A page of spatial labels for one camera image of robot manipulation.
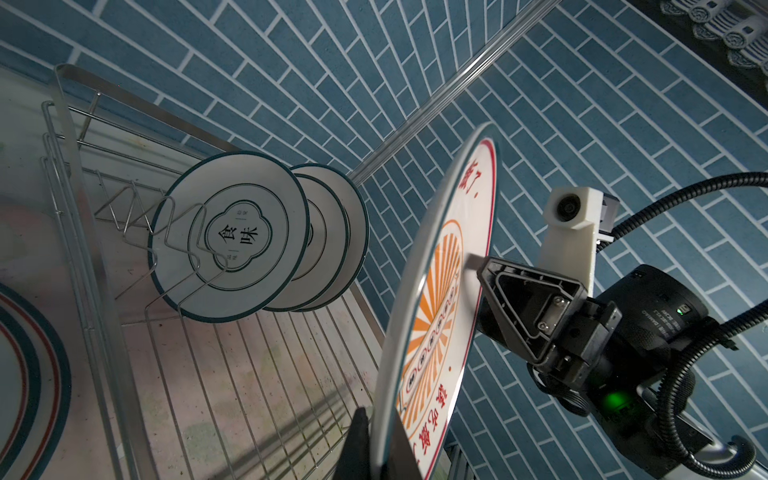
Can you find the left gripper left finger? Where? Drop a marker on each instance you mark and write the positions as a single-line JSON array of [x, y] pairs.
[[354, 462]]

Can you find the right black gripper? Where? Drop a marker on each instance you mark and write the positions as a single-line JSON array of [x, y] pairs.
[[526, 310]]

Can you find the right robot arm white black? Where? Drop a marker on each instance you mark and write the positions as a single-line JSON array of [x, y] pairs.
[[626, 356]]

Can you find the right aluminium corner post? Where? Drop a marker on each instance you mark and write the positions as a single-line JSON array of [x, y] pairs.
[[510, 34]]

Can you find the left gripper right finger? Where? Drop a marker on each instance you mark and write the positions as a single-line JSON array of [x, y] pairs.
[[403, 465]]

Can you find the metal wire dish rack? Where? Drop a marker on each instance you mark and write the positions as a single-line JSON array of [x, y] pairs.
[[271, 395]]

